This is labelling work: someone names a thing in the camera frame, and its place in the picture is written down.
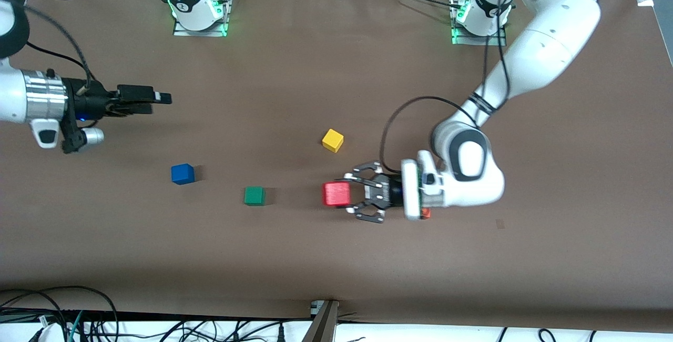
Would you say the aluminium camera post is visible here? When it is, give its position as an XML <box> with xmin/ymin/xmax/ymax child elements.
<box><xmin>302</xmin><ymin>300</ymin><xmax>340</xmax><ymax>342</ymax></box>

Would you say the teal cable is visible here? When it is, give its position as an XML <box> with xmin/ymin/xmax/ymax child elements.
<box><xmin>66</xmin><ymin>310</ymin><xmax>85</xmax><ymax>342</ymax></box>

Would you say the looped black cable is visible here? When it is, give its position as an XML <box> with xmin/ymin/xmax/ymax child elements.
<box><xmin>0</xmin><ymin>286</ymin><xmax>119</xmax><ymax>342</ymax></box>

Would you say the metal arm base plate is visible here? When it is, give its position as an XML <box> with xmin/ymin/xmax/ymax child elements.
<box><xmin>174</xmin><ymin>0</ymin><xmax>233</xmax><ymax>37</ymax></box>
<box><xmin>451</xmin><ymin>13</ymin><xmax>508</xmax><ymax>46</ymax></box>

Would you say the green wooden block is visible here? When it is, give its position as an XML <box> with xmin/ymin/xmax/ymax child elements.
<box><xmin>244</xmin><ymin>186</ymin><xmax>266</xmax><ymax>207</ymax></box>

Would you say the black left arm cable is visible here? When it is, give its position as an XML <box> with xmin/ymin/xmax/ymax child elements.
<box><xmin>380</xmin><ymin>0</ymin><xmax>521</xmax><ymax>174</ymax></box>

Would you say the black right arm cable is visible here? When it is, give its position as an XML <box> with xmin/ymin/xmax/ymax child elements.
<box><xmin>16</xmin><ymin>0</ymin><xmax>96</xmax><ymax>95</ymax></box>

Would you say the red wooden block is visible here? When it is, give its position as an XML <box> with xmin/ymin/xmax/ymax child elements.
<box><xmin>322</xmin><ymin>182</ymin><xmax>352</xmax><ymax>207</ymax></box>

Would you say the yellow wooden block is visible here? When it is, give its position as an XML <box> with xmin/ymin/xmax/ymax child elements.
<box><xmin>322</xmin><ymin>128</ymin><xmax>344</xmax><ymax>154</ymax></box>

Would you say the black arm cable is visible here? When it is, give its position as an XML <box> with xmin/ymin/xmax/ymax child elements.
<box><xmin>16</xmin><ymin>0</ymin><xmax>96</xmax><ymax>95</ymax></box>
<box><xmin>380</xmin><ymin>0</ymin><xmax>521</xmax><ymax>174</ymax></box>

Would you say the blue wooden block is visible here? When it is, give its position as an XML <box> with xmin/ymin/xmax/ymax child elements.
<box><xmin>171</xmin><ymin>164</ymin><xmax>196</xmax><ymax>186</ymax></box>

